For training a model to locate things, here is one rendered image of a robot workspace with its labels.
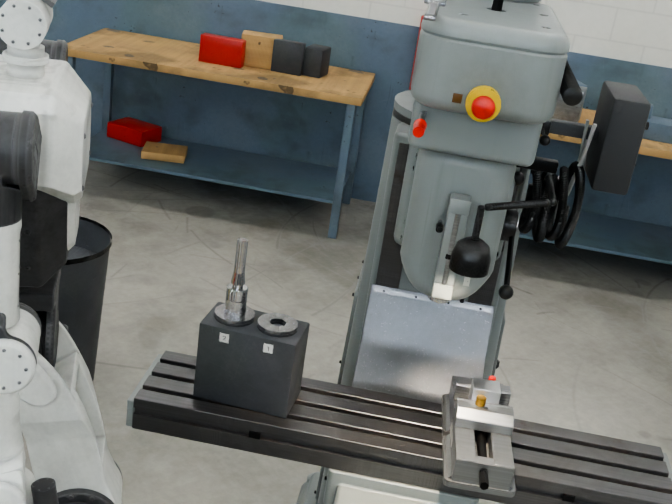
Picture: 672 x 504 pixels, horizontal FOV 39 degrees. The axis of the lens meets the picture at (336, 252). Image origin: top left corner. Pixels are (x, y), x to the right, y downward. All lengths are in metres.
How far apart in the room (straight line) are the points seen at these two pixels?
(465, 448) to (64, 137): 1.08
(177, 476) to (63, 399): 1.98
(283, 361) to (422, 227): 0.43
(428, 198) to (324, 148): 4.50
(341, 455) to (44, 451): 0.72
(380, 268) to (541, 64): 0.92
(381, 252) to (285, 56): 3.43
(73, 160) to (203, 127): 5.13
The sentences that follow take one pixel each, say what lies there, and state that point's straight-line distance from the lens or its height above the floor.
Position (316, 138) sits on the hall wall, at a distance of 6.32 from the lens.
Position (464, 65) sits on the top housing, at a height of 1.82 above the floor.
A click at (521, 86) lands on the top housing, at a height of 1.80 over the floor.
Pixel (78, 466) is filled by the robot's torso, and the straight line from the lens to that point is 1.66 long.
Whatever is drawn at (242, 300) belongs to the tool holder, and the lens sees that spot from 2.06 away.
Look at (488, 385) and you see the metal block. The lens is 2.11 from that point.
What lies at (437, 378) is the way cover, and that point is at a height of 0.95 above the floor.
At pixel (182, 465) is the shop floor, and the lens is 3.57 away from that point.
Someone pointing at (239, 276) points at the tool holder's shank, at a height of 1.25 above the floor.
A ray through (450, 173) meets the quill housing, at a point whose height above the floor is 1.59.
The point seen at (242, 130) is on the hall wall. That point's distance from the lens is 6.41.
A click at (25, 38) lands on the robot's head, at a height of 1.83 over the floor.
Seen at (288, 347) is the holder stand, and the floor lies 1.14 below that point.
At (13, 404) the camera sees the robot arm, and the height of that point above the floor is 1.38.
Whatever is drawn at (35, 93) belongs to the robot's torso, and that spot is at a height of 1.77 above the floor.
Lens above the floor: 2.11
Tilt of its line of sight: 23 degrees down
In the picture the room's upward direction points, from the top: 9 degrees clockwise
